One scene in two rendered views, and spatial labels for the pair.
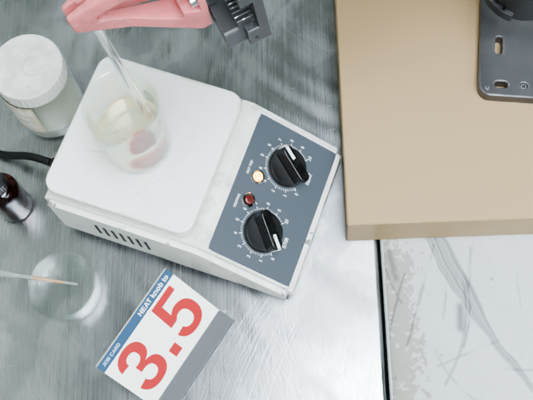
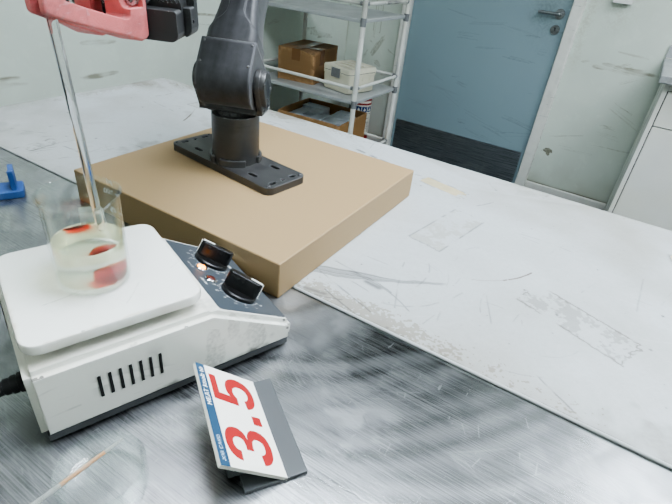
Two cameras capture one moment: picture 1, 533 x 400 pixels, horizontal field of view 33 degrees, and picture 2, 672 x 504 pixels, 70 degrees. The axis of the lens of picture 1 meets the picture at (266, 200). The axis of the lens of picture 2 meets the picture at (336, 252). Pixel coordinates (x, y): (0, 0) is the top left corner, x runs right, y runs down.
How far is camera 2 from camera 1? 0.50 m
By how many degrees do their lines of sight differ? 53
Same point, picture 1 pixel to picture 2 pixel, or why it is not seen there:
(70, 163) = (37, 319)
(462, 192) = (311, 223)
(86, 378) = not seen: outside the picture
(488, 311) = (378, 274)
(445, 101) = (255, 204)
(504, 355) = (409, 282)
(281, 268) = (271, 309)
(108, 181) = (92, 307)
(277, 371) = (331, 379)
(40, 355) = not seen: outside the picture
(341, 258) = (286, 306)
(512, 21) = (246, 167)
